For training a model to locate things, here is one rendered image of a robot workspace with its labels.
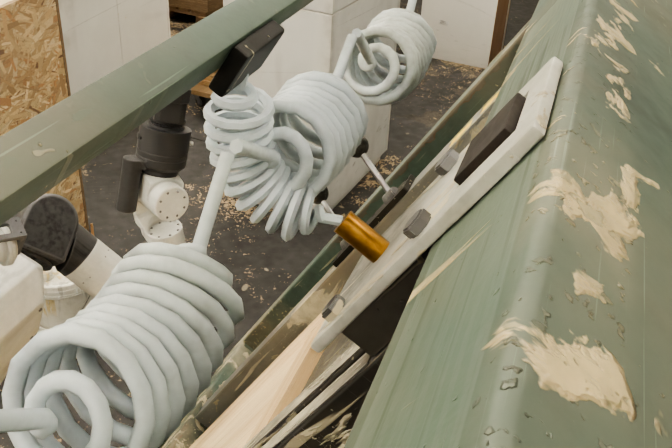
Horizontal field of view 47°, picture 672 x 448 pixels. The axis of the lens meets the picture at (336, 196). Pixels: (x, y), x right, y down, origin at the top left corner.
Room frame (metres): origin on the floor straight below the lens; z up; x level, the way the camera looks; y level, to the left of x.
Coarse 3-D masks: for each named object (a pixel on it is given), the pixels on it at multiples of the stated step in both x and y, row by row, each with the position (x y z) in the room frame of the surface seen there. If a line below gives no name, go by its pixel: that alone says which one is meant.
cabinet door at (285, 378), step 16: (320, 320) 0.91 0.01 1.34; (304, 336) 0.92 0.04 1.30; (288, 352) 0.92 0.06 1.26; (304, 352) 0.82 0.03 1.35; (320, 352) 0.81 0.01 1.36; (272, 368) 0.93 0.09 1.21; (288, 368) 0.84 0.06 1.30; (304, 368) 0.77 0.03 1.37; (256, 384) 0.94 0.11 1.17; (272, 384) 0.85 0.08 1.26; (288, 384) 0.74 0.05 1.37; (304, 384) 0.75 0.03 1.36; (240, 400) 0.95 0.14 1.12; (256, 400) 0.85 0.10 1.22; (272, 400) 0.75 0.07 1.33; (288, 400) 0.71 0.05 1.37; (224, 416) 0.97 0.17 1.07; (240, 416) 0.86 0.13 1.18; (256, 416) 0.77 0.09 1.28; (272, 416) 0.68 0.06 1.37; (208, 432) 0.98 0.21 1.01; (224, 432) 0.87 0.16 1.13; (240, 432) 0.77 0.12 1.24; (256, 432) 0.68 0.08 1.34
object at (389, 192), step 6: (360, 144) 1.08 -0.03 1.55; (366, 144) 1.09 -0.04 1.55; (360, 150) 1.08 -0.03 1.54; (366, 150) 1.09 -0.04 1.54; (354, 156) 1.09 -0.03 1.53; (360, 156) 1.09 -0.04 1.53; (366, 156) 1.08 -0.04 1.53; (366, 162) 1.07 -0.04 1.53; (372, 168) 1.06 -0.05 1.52; (378, 174) 1.05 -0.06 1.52; (378, 180) 1.05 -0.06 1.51; (384, 180) 1.05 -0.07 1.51; (384, 186) 1.04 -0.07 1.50; (390, 192) 1.02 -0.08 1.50; (384, 198) 1.02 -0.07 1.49; (390, 198) 1.02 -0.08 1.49
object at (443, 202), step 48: (240, 48) 0.37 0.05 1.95; (240, 96) 0.41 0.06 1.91; (528, 96) 0.37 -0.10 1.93; (528, 144) 0.31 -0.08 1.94; (240, 192) 0.38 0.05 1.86; (288, 192) 0.38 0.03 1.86; (432, 192) 0.39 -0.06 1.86; (480, 192) 0.32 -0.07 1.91; (288, 240) 0.38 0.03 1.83; (384, 240) 0.38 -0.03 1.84; (432, 240) 0.32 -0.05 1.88; (384, 288) 0.33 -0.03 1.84; (336, 336) 0.34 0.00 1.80; (384, 336) 0.35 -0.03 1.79; (336, 384) 0.37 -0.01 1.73; (288, 432) 0.37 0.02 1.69; (336, 432) 0.36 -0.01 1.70
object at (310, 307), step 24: (480, 120) 0.97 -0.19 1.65; (456, 144) 0.98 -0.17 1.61; (432, 168) 0.99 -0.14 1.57; (408, 192) 0.99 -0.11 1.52; (312, 288) 1.09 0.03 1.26; (336, 288) 1.03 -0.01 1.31; (312, 312) 1.04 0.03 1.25; (288, 336) 1.05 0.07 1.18; (264, 360) 1.07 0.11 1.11; (240, 384) 1.08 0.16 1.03; (216, 408) 1.10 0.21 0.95
